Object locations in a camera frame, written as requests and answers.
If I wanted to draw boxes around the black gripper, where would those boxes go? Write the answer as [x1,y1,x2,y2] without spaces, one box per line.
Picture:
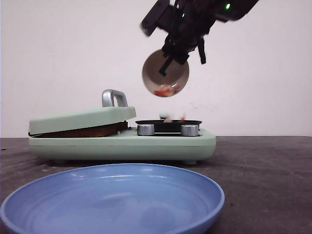
[159,0,216,77]

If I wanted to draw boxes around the beige ribbed bowl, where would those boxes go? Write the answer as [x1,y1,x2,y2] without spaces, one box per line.
[142,50,190,95]

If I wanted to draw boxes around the orange white shrimp pieces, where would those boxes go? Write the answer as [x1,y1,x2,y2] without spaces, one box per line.
[154,84,180,97]

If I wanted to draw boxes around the white bread slice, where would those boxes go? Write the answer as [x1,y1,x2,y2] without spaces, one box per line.
[114,121,128,132]
[39,124,116,138]

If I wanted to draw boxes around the mint green maker lid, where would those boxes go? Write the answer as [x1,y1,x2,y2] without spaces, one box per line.
[28,89,136,136]

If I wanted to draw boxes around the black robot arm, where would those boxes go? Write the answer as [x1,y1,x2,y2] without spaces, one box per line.
[157,0,257,76]

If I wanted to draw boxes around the mint green breakfast maker base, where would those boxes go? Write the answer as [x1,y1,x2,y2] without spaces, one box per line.
[29,128,216,164]

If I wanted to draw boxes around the black round frying pan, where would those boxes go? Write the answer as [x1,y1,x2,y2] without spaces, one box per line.
[136,115,202,133]

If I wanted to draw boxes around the right silver control knob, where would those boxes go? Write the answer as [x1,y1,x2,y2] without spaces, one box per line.
[180,124,199,137]

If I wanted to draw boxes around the silver control knob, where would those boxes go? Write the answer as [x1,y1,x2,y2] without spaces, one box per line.
[137,124,155,136]
[180,124,199,137]

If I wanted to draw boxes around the left silver control knob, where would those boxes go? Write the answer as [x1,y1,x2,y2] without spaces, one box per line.
[137,124,155,136]

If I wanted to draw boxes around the blue round plate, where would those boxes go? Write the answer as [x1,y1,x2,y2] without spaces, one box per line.
[0,164,225,234]

